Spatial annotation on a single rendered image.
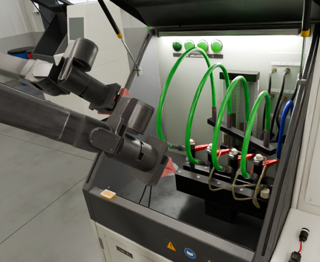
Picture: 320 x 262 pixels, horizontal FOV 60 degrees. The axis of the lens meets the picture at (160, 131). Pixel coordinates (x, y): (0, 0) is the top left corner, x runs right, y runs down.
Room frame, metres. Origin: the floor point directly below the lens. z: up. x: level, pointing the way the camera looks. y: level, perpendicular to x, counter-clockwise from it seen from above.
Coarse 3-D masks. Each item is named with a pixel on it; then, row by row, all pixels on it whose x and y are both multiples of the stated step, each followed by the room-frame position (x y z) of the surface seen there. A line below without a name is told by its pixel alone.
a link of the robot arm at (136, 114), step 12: (120, 108) 0.50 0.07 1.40; (132, 108) 0.50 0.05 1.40; (144, 108) 0.50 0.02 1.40; (108, 120) 0.50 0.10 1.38; (120, 120) 0.47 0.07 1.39; (132, 120) 0.49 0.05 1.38; (144, 120) 0.49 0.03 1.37; (96, 132) 0.43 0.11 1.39; (108, 132) 0.44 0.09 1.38; (144, 132) 0.50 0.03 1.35; (96, 144) 0.42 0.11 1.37; (108, 144) 0.43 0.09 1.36
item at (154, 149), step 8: (152, 136) 0.55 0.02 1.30; (144, 144) 0.50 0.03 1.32; (152, 144) 0.54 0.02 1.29; (160, 144) 0.53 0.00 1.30; (168, 144) 0.52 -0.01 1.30; (144, 152) 0.48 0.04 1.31; (152, 152) 0.50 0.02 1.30; (160, 152) 0.51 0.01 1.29; (136, 160) 0.47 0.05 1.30; (144, 160) 0.48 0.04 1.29; (152, 160) 0.49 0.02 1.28; (160, 160) 0.50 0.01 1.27; (136, 168) 0.52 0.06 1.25; (144, 168) 0.49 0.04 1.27; (152, 168) 0.49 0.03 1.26; (136, 176) 0.51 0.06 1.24; (144, 176) 0.49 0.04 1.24; (152, 176) 0.48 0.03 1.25
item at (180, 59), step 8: (192, 48) 0.89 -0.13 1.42; (200, 48) 0.93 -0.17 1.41; (184, 56) 0.85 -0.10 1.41; (176, 64) 0.81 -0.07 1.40; (208, 64) 0.98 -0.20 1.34; (168, 80) 0.78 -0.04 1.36; (160, 104) 0.74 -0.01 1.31; (160, 112) 0.73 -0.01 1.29; (160, 120) 0.72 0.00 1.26; (160, 128) 0.72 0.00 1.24; (160, 136) 0.72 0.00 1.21
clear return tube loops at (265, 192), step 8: (240, 152) 0.75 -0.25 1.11; (264, 160) 0.70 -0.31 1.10; (240, 168) 0.70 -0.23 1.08; (264, 168) 0.67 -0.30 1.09; (256, 184) 0.69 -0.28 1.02; (232, 192) 0.65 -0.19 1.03; (256, 192) 0.61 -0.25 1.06; (264, 192) 0.66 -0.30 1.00; (240, 200) 0.65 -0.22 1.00; (256, 200) 0.60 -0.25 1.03
